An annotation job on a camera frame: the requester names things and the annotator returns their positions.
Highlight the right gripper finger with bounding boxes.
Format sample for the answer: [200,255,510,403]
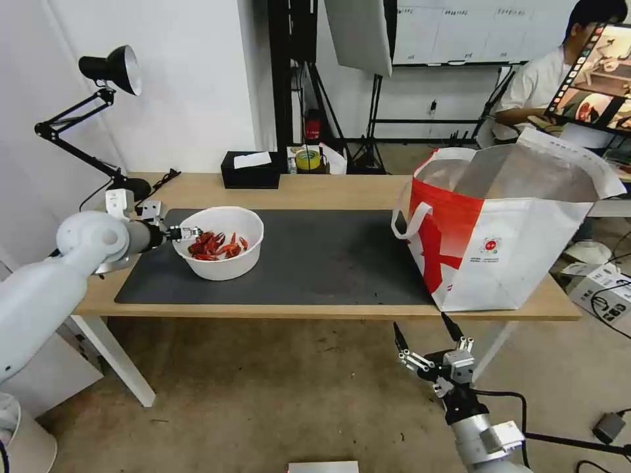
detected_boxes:
[441,311,476,355]
[392,321,438,375]

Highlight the white round plastic bowl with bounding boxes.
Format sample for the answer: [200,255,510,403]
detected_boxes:
[171,206,265,282]

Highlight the white and red takeout bag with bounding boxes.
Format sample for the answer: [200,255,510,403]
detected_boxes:
[391,127,628,313]

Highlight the white plastic bag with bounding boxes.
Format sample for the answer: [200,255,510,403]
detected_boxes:
[319,142,349,175]

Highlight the red crayfish shells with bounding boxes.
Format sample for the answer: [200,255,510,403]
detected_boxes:
[189,230,250,261]

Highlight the white table leg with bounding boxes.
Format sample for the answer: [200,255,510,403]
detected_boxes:
[471,320,515,388]
[74,315,156,409]

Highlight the black tissue box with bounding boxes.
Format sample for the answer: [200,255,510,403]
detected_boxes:
[220,150,281,190]

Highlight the white tissue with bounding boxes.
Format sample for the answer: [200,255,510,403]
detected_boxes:
[233,152,273,170]

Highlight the black desk mat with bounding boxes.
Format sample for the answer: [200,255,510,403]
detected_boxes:
[114,209,448,306]

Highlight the yellow green tape roll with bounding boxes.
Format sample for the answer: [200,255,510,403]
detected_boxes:
[295,150,322,173]

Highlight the robot front shell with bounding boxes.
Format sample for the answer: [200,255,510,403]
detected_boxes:
[287,461,360,473]

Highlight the black power adapter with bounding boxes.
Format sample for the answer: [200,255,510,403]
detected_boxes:
[591,412,628,445]

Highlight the white cardboard box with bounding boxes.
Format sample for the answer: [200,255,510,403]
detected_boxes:
[568,262,631,327]

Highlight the white round floor base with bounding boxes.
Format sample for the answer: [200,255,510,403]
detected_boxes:
[563,240,613,265]

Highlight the red fire extinguisher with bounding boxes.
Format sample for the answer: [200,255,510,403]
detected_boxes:
[304,108,323,145]

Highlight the white drawer cabinet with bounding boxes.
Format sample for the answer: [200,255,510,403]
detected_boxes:
[18,315,105,420]

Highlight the black articulated desk lamp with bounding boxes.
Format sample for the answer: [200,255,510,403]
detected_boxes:
[34,45,152,204]

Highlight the black tripod light stand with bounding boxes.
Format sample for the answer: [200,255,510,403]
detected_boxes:
[344,74,391,174]

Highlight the white softbox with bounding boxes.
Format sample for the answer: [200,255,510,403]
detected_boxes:
[323,0,395,78]

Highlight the person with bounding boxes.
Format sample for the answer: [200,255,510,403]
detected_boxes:
[492,0,622,150]

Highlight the computer monitor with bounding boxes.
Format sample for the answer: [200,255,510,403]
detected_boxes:
[542,19,631,135]

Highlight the whiteboard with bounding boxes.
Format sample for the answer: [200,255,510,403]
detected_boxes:
[394,0,584,68]

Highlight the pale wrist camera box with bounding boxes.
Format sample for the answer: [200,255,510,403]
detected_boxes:
[137,198,164,223]
[442,349,476,385]

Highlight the black lamp cable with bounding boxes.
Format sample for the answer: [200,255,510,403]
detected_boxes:
[149,168,181,192]

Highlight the black robot wrist cable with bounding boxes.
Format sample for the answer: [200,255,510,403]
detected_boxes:
[472,388,631,473]

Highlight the black metal frame post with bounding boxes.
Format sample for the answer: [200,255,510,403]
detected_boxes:
[268,0,317,174]

